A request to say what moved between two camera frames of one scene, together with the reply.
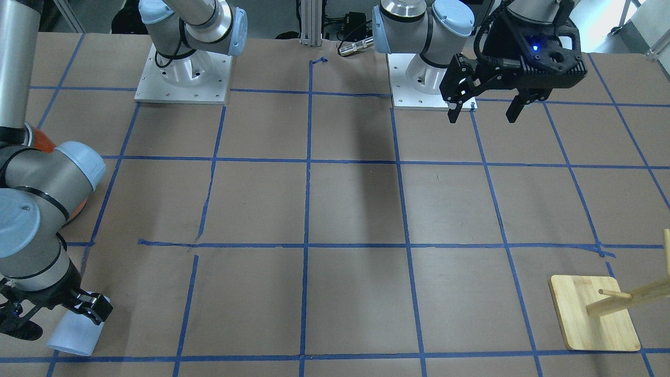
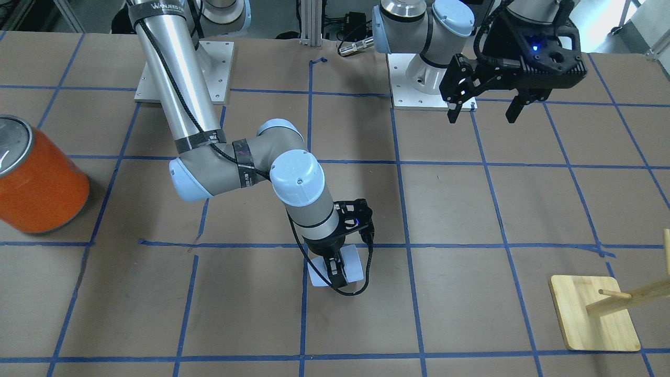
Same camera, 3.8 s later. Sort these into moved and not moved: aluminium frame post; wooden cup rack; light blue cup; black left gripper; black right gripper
Moved: black right gripper; light blue cup
Not moved: black left gripper; aluminium frame post; wooden cup rack
